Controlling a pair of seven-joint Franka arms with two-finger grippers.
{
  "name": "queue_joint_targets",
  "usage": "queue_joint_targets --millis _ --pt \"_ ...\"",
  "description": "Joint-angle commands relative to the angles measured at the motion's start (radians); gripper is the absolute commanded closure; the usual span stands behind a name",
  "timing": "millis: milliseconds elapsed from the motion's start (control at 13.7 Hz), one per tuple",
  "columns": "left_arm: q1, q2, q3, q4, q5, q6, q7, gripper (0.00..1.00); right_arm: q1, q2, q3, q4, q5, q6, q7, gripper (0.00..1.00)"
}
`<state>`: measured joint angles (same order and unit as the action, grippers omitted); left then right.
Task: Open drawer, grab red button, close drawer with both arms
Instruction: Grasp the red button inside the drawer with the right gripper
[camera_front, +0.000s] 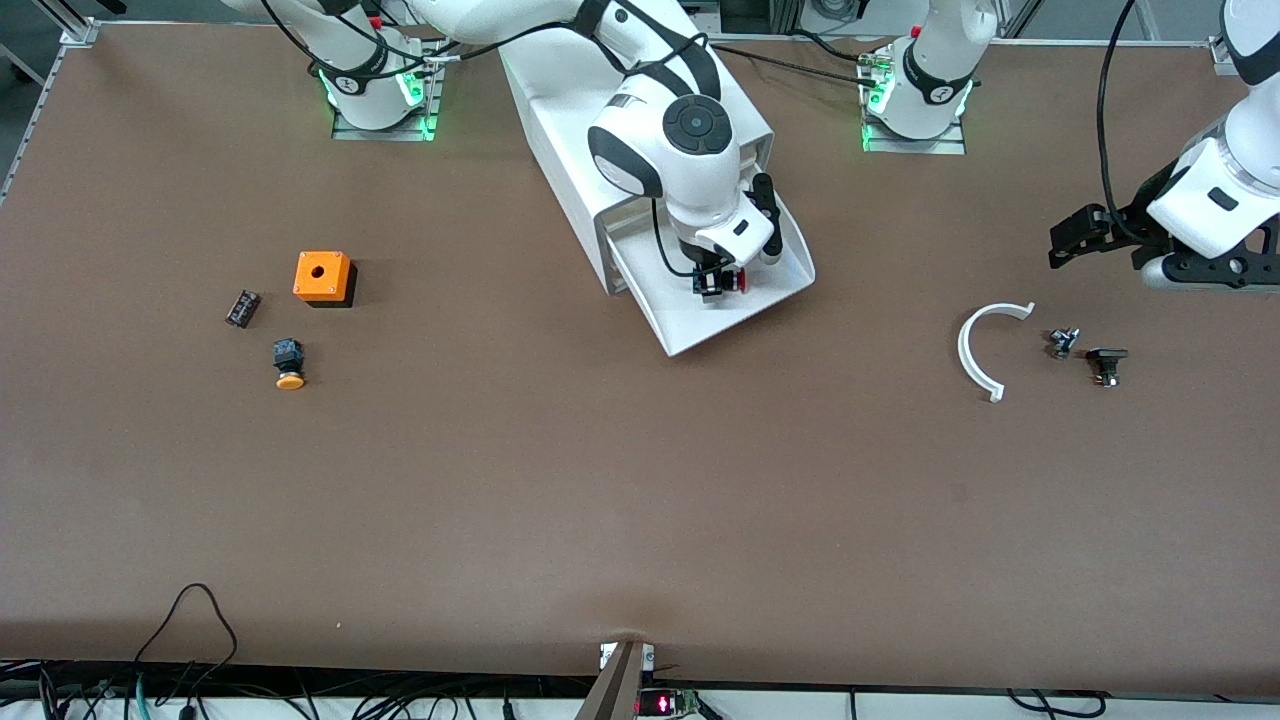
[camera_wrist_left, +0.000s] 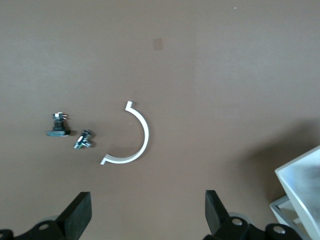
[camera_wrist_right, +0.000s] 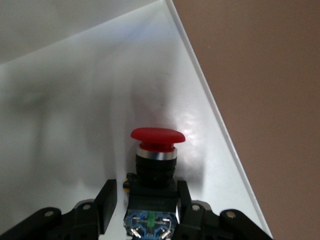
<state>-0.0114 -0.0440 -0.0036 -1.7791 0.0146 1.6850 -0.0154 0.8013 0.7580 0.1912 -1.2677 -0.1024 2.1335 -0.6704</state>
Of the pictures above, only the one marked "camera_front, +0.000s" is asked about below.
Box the small red display device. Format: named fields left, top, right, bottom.
left=635, top=688, right=701, bottom=719

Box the orange button enclosure box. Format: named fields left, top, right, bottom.
left=292, top=250, right=359, bottom=309

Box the aluminium table edge rail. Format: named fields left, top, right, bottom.
left=0, top=0, right=101, bottom=206

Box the black cable bundle under table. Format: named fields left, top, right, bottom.
left=0, top=655, right=561, bottom=720

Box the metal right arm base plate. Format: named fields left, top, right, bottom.
left=330, top=25, right=446, bottom=142

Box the black cable on table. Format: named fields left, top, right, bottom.
left=705, top=42, right=881, bottom=89

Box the looped black cable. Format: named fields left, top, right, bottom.
left=133, top=583, right=239, bottom=691

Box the white semicircular plastic clamp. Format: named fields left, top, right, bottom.
left=957, top=301, right=1037, bottom=404

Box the black flat-cap push button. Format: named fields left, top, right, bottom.
left=1085, top=347, right=1130, bottom=389

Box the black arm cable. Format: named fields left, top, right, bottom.
left=255, top=0, right=706, bottom=279
left=1097, top=0, right=1151, bottom=243

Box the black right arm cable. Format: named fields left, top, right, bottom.
left=255, top=0, right=706, bottom=279

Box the yellow mushroom push button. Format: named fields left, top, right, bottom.
left=273, top=338, right=309, bottom=392

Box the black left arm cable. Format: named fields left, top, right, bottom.
left=1097, top=0, right=1151, bottom=243

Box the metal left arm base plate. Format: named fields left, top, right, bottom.
left=858, top=45, right=968, bottom=156

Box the white drawer cabinet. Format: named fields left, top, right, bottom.
left=498, top=45, right=776, bottom=298

